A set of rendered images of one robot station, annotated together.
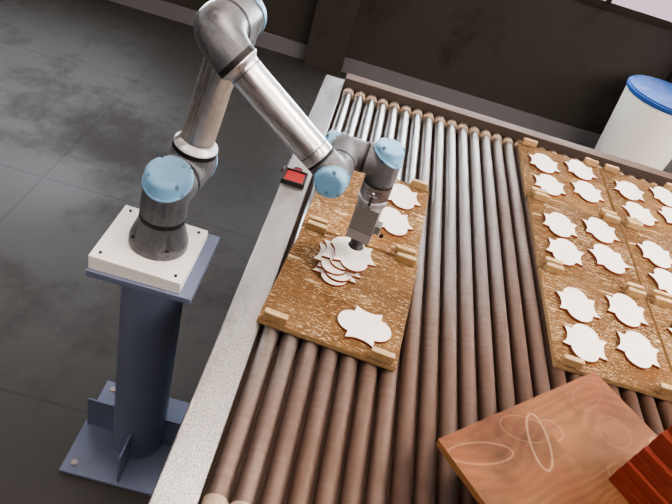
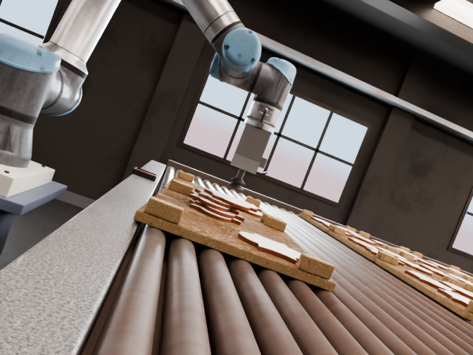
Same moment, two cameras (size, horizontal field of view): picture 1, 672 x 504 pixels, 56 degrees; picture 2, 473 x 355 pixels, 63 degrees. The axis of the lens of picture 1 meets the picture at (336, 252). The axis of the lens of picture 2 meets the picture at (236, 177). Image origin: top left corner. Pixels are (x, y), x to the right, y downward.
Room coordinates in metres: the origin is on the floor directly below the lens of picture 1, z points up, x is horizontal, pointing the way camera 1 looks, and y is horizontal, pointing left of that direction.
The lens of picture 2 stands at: (0.45, 0.07, 1.06)
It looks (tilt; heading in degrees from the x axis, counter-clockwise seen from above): 2 degrees down; 353
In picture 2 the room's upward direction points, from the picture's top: 21 degrees clockwise
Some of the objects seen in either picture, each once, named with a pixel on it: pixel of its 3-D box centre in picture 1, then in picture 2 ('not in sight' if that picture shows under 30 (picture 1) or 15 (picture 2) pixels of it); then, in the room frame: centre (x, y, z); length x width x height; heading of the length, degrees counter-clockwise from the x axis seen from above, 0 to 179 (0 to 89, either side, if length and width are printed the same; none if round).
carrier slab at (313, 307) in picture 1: (344, 291); (230, 227); (1.26, -0.05, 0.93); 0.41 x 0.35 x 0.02; 178
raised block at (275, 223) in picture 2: (405, 259); (275, 223); (1.45, -0.19, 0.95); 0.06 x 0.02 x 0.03; 88
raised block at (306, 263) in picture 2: (382, 355); (315, 266); (1.06, -0.18, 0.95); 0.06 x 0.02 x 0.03; 88
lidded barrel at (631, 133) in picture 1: (641, 137); not in sight; (4.56, -1.84, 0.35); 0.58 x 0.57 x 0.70; 4
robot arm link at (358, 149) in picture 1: (344, 153); (236, 67); (1.35, 0.06, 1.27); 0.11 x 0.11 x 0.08; 88
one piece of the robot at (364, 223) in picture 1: (370, 216); (255, 148); (1.36, -0.06, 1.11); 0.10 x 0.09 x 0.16; 84
